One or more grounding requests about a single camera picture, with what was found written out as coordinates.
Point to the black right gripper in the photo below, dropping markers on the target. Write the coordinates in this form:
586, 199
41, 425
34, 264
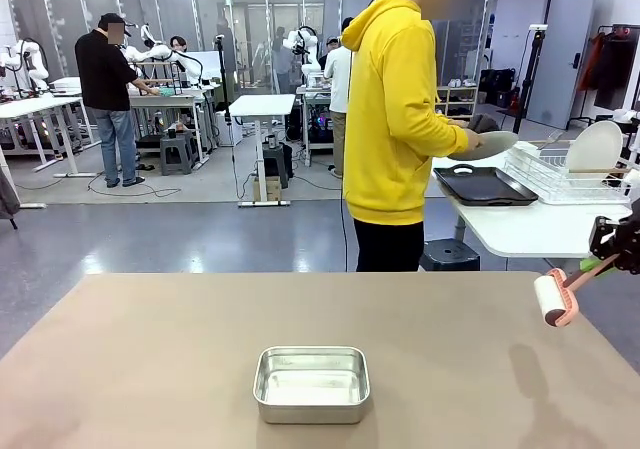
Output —
631, 241

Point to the pink lint roller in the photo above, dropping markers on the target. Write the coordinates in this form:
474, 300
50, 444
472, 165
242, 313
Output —
552, 299

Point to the white round dinner plate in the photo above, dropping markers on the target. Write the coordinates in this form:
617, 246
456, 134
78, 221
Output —
497, 144
595, 146

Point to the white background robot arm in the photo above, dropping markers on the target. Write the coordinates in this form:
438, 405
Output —
27, 59
305, 44
160, 51

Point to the person's right forearm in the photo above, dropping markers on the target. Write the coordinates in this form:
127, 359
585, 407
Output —
450, 136

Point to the person's right hand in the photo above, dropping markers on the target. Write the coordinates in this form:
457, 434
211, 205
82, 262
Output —
472, 140

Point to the white side table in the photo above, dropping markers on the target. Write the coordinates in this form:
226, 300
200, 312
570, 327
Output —
525, 229

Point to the black plastic stool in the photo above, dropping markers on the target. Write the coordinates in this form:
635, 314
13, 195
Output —
450, 256

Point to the black clothes rack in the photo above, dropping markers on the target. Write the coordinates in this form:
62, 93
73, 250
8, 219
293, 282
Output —
612, 69

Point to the black light stand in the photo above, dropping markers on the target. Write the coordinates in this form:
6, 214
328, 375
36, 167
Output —
534, 69

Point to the grey door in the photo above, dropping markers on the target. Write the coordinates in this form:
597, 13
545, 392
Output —
565, 59

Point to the shoe shelf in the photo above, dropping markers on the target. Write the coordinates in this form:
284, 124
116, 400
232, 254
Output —
457, 99

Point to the person in yellow hoodie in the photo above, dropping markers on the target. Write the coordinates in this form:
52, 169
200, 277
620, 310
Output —
390, 119

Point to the person in white shirt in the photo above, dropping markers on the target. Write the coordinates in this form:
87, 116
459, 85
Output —
337, 79

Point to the rectangular stainless steel container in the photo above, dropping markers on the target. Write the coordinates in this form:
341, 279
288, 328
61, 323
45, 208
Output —
312, 389

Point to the black round stool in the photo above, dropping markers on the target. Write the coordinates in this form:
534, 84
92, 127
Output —
277, 161

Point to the cardboard box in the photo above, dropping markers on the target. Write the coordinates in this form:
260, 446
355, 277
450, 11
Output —
270, 189

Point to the white height-adjustable desk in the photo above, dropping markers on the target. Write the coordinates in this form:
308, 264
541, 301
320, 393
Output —
262, 104

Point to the grey plastic step stool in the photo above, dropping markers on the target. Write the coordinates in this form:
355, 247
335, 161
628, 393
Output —
177, 154

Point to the seated person with dark hair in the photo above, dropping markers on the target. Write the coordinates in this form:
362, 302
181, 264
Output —
177, 44

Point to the man in black t-shirt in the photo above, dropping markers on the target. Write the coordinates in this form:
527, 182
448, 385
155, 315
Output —
105, 79

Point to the long white workbench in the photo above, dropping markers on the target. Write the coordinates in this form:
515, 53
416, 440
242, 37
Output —
35, 106

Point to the black camera tripod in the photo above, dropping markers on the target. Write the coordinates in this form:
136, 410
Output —
226, 109

